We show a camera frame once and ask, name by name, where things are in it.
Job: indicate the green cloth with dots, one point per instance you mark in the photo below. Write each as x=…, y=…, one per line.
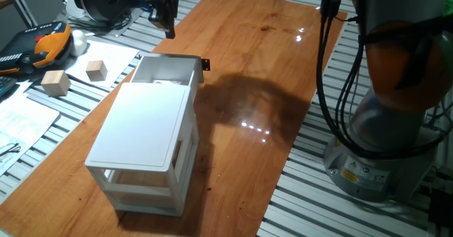
x=448, y=5

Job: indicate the black rimmed eyeglasses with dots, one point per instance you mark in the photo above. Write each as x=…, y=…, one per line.
x=10, y=149

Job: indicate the printed white paper sheet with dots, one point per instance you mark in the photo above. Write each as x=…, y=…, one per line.
x=24, y=124

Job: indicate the glossy orange wooden board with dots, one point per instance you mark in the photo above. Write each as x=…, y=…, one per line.
x=247, y=53

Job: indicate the white egg shaped object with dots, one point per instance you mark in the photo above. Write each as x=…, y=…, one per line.
x=78, y=42

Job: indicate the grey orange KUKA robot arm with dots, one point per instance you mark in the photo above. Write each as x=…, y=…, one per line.
x=389, y=124

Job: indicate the black computer keyboard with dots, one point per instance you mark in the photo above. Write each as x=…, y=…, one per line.
x=6, y=85

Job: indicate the large wooden cube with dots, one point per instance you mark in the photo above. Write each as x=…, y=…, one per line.
x=55, y=83

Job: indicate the medium wooden cube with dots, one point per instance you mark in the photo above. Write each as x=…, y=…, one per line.
x=96, y=70

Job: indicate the black orange teach pendant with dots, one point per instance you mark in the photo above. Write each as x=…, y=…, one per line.
x=32, y=46

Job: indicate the white plastic drawer cabinet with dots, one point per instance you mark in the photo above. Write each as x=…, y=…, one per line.
x=141, y=131

